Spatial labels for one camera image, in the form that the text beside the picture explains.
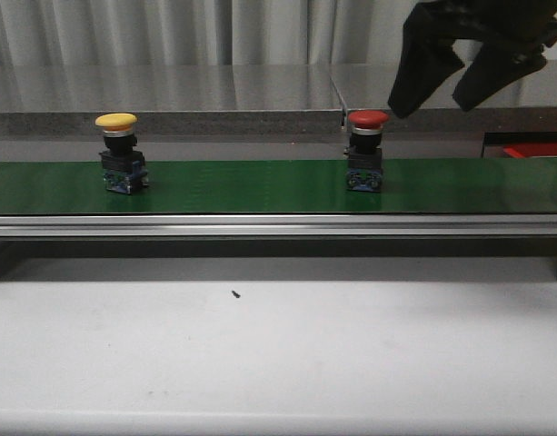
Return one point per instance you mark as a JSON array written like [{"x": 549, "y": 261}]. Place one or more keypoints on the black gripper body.
[{"x": 508, "y": 24}]

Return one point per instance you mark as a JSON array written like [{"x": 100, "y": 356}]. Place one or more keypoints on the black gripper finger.
[
  {"x": 426, "y": 63},
  {"x": 492, "y": 69}
]

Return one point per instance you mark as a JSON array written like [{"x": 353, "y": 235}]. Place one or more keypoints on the right grey stone countertop slab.
[{"x": 529, "y": 105}]

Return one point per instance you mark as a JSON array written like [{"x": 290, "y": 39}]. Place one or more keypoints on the grey stone countertop slab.
[
  {"x": 170, "y": 100},
  {"x": 529, "y": 105}
]

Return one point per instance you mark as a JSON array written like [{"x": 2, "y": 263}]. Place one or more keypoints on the red plastic tray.
[{"x": 531, "y": 150}]

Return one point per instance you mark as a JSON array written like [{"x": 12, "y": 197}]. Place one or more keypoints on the green conveyor belt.
[{"x": 453, "y": 185}]

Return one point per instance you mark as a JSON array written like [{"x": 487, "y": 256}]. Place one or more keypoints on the left grey stone countertop slab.
[{"x": 170, "y": 100}]

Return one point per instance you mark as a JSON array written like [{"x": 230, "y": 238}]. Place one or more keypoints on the grey pleated curtain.
[{"x": 119, "y": 33}]

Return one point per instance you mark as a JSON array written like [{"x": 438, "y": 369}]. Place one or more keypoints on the aluminium conveyor frame rail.
[{"x": 277, "y": 225}]

